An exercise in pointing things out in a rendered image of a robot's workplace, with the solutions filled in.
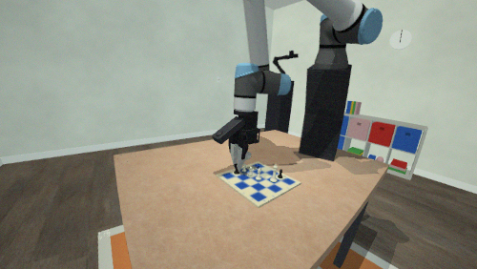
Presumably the blue and cream chessboard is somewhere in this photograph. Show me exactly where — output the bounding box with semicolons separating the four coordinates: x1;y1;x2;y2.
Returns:
216;161;301;208

